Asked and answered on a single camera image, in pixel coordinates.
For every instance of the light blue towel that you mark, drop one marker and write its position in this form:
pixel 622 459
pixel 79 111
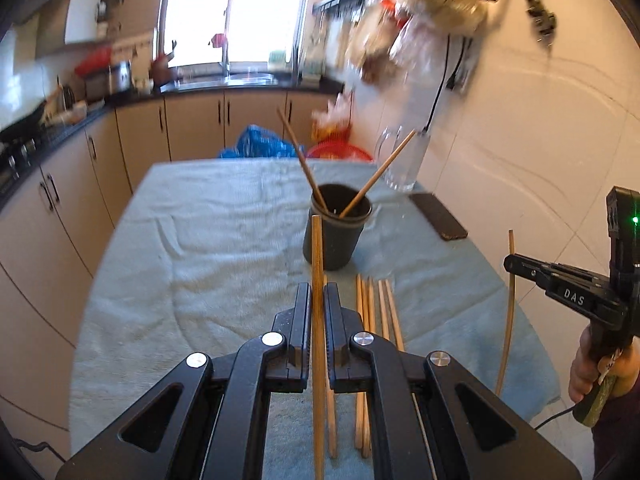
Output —
pixel 200 260

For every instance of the wooden chopstick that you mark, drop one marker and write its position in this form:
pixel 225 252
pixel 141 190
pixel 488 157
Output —
pixel 317 250
pixel 300 155
pixel 380 172
pixel 511 305

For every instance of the kitchen window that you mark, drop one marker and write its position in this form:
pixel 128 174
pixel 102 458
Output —
pixel 235 10

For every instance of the beige upper cabinets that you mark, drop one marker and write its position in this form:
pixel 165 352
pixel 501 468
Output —
pixel 85 10

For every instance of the steel faucet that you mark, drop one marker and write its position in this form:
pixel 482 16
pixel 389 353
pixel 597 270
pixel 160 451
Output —
pixel 226 60

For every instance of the steel sink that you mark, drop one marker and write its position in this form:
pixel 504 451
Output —
pixel 230 80

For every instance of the pink cloth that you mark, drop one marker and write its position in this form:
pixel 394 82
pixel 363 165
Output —
pixel 218 40

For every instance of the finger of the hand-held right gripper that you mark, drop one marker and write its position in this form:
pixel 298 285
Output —
pixel 545 275

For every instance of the blue plastic bag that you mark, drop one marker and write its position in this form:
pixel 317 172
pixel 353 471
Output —
pixel 255 142

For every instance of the beige plastic bag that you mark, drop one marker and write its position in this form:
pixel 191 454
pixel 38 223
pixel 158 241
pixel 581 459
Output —
pixel 377 62

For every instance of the black wok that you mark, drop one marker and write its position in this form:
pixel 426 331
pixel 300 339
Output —
pixel 22 122

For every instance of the black smartphone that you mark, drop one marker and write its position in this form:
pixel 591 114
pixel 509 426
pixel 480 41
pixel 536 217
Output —
pixel 440 217

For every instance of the person's right hand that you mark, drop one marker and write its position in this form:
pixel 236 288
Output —
pixel 582 370

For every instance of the clear plastic bag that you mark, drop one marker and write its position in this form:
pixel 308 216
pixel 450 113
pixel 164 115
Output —
pixel 420 55

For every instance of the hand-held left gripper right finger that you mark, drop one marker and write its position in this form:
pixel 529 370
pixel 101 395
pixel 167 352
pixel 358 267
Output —
pixel 331 315

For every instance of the bunch of wooden chopsticks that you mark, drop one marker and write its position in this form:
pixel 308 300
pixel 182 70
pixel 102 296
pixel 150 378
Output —
pixel 361 300

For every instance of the person's right forearm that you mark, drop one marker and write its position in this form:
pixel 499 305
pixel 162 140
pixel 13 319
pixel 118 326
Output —
pixel 617 440

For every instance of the brown pot with utensils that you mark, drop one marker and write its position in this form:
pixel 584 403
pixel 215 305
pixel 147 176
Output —
pixel 165 67

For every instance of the black kitchen countertop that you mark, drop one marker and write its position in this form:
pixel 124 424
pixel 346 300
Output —
pixel 140 96

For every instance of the red plastic basin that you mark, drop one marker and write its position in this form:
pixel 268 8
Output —
pixel 340 152

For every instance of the black chopstick holder cup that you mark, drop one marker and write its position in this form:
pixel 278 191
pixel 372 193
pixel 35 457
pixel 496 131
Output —
pixel 335 245

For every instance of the gas stove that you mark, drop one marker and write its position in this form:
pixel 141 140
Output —
pixel 17 160

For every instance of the red colander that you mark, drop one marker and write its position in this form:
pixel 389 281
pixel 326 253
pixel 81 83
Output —
pixel 92 62

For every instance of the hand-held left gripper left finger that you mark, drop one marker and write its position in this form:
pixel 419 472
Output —
pixel 305 315

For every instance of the clear glass mug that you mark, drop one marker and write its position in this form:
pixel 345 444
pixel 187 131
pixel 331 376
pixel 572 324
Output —
pixel 405 170

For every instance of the red waste bin with bags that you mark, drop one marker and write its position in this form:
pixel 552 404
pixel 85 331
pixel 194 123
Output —
pixel 332 120

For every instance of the beige base cabinets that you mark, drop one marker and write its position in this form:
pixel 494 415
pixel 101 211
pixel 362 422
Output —
pixel 195 125

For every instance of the silver rice cooker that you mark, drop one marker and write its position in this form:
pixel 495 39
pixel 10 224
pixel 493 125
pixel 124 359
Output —
pixel 120 77

